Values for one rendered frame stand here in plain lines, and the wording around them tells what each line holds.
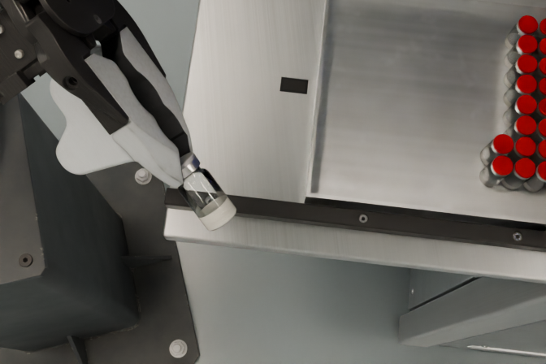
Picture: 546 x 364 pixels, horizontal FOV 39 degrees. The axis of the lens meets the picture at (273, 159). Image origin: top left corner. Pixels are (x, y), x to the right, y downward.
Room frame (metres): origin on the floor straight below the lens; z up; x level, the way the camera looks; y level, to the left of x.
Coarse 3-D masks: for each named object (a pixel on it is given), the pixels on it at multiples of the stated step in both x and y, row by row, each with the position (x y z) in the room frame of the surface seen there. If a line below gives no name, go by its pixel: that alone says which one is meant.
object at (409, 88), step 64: (384, 0) 0.42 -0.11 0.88; (448, 0) 0.43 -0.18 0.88; (512, 0) 0.43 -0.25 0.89; (320, 64) 0.33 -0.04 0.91; (384, 64) 0.35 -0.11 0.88; (448, 64) 0.35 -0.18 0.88; (320, 128) 0.27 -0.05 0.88; (384, 128) 0.27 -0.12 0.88; (448, 128) 0.28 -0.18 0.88; (320, 192) 0.20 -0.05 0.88; (384, 192) 0.20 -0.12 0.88; (448, 192) 0.21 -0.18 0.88; (512, 192) 0.21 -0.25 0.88
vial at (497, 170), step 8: (496, 160) 0.23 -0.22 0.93; (504, 160) 0.23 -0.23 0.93; (488, 168) 0.23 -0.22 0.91; (496, 168) 0.22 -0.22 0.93; (504, 168) 0.22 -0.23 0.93; (512, 168) 0.22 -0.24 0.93; (480, 176) 0.23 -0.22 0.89; (488, 176) 0.22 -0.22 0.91; (496, 176) 0.22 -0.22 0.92; (504, 176) 0.22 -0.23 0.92; (488, 184) 0.22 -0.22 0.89; (496, 184) 0.22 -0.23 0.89
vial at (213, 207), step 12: (192, 168) 0.12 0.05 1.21; (204, 168) 0.12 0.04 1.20; (192, 180) 0.11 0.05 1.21; (204, 180) 0.11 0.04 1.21; (180, 192) 0.11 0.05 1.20; (192, 192) 0.11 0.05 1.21; (204, 192) 0.11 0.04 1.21; (216, 192) 0.11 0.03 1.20; (192, 204) 0.10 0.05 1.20; (204, 204) 0.10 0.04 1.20; (216, 204) 0.10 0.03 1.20; (228, 204) 0.10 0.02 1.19; (204, 216) 0.10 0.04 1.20; (216, 216) 0.10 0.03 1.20; (228, 216) 0.10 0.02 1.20; (216, 228) 0.09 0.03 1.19
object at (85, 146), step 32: (96, 64) 0.16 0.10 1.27; (64, 96) 0.15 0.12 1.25; (128, 96) 0.15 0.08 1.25; (96, 128) 0.13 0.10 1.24; (128, 128) 0.13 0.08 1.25; (160, 128) 0.14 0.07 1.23; (64, 160) 0.12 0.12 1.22; (96, 160) 0.12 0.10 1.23; (128, 160) 0.12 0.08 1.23; (160, 160) 0.12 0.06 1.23
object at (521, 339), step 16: (416, 272) 0.24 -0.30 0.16; (432, 272) 0.22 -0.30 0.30; (416, 288) 0.21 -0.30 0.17; (432, 288) 0.19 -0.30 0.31; (448, 288) 0.17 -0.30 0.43; (416, 304) 0.17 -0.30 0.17; (544, 320) 0.11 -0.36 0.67; (480, 336) 0.11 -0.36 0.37; (496, 336) 0.11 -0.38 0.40; (512, 336) 0.11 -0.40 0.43; (528, 336) 0.11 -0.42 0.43; (544, 336) 0.11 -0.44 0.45; (496, 352) 0.10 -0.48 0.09; (512, 352) 0.10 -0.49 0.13; (528, 352) 0.10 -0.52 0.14; (544, 352) 0.10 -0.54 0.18
